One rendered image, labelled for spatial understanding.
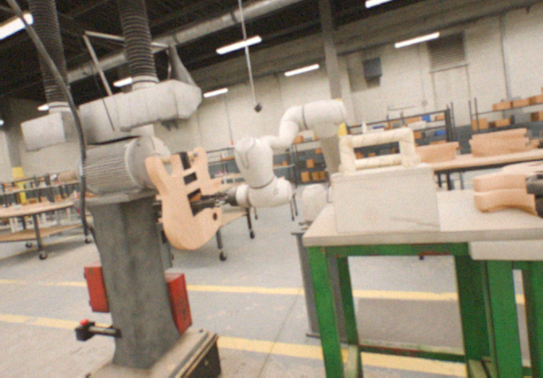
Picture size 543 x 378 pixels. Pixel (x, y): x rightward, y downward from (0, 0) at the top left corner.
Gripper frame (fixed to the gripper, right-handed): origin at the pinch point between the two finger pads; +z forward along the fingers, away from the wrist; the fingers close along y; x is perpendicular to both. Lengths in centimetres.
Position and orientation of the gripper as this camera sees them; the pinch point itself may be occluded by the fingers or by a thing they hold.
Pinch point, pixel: (197, 201)
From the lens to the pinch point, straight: 119.9
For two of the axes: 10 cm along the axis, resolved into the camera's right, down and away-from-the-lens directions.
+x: -2.1, -9.6, -2.0
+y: 3.1, -2.6, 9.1
